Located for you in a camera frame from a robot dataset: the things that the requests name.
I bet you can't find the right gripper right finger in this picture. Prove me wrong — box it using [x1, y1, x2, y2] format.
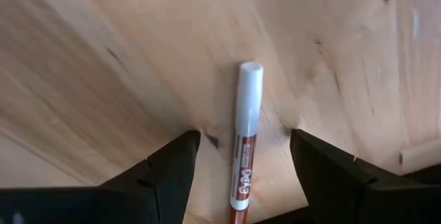
[289, 128, 441, 224]

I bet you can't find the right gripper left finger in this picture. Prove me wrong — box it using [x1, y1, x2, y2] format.
[0, 130, 202, 224]

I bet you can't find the brown Expo marker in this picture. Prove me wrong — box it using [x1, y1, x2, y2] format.
[229, 61, 265, 224]

